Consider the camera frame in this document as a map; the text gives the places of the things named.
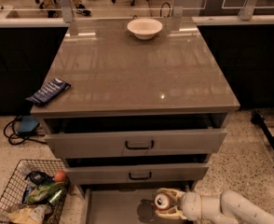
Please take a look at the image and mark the blue foot pedal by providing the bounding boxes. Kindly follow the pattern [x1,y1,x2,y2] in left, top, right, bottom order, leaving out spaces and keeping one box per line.
[17,116,39,135]

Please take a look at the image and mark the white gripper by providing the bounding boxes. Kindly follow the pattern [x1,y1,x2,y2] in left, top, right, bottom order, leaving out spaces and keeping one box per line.
[155,188,222,222]

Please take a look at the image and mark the grey cabinet counter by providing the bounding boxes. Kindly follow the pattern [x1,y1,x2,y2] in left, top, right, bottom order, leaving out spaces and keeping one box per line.
[32,19,240,119]

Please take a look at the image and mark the yellow snack packet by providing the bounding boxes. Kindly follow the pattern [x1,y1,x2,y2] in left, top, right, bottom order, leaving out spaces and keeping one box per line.
[7,204,52,224]

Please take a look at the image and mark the black rolling cart frame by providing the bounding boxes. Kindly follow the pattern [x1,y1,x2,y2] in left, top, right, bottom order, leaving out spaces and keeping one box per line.
[251,106,274,175]

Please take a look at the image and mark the green chip bag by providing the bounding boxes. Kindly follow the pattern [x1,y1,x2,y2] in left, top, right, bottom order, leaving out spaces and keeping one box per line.
[25,182,63,204]

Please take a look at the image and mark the grey bottom drawer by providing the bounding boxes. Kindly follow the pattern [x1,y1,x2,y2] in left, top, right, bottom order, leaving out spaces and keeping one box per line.
[80,189,198,224]

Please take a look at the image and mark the black wire basket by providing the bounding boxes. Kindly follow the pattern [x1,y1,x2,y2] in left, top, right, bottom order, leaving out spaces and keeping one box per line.
[0,160,70,224]

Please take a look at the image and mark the grey middle drawer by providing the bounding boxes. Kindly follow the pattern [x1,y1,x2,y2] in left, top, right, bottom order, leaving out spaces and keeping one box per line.
[64,156,208,186]

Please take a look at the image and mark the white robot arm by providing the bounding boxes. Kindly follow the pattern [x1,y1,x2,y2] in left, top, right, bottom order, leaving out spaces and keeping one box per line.
[153,188,274,224]

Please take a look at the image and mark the white ceramic bowl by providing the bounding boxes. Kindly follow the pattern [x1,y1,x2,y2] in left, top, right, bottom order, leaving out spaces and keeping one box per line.
[127,18,163,40]

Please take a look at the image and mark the grey drawer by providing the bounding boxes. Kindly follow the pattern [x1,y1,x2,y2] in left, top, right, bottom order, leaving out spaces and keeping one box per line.
[46,128,227,159]
[64,156,208,186]
[80,189,198,224]

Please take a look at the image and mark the red coke can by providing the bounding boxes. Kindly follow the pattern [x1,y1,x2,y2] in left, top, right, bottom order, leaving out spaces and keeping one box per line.
[154,192,171,210]

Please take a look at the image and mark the black floor cable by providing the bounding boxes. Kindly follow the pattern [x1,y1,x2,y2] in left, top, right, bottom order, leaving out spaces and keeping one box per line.
[3,115,48,147]

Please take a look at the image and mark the person legs in background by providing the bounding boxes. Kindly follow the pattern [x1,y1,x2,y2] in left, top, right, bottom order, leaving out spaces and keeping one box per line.
[43,0,91,18]

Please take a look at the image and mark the orange fruit in basket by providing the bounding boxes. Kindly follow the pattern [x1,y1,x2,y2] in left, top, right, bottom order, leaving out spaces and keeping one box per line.
[54,171,66,182]

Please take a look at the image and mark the grey top drawer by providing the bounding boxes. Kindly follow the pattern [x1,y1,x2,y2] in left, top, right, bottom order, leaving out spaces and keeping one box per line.
[46,128,227,159]

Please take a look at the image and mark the blue snack bag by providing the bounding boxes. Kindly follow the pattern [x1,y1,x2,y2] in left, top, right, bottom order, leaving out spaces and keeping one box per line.
[26,77,71,106]

